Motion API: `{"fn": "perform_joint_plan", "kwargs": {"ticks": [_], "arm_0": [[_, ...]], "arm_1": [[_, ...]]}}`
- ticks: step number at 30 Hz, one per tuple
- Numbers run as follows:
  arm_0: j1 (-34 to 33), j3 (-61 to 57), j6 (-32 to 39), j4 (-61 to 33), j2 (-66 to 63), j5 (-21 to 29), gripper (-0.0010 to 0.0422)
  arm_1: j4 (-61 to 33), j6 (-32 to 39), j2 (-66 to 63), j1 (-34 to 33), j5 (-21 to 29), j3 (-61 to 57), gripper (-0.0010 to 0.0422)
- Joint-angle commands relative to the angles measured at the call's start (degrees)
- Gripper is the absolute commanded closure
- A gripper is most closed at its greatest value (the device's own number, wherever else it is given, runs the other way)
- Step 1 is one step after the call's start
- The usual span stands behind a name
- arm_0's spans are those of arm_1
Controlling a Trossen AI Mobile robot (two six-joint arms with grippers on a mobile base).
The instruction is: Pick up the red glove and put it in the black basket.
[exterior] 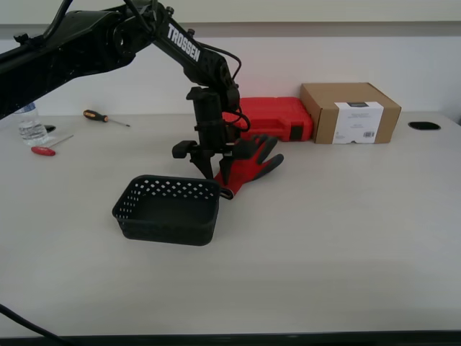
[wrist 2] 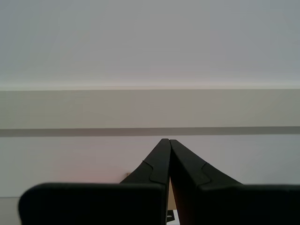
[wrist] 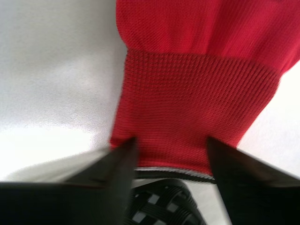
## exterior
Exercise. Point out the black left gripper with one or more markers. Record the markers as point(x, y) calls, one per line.
point(212, 126)

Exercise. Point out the red and black work glove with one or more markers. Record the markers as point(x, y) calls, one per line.
point(252, 169)

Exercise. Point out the black Trossen left robot arm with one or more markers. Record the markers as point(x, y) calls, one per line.
point(90, 47)

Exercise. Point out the black perforated plastic basket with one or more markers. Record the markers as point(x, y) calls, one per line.
point(165, 216)

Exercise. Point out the red plastic tool case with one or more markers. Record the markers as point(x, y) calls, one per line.
point(273, 115)

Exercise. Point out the orange and black screwdriver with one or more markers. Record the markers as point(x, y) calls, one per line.
point(95, 115)

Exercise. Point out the brown cardboard box white label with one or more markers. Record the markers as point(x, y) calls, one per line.
point(353, 108)

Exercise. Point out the clear plastic water bottle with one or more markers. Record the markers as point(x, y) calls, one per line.
point(31, 126)

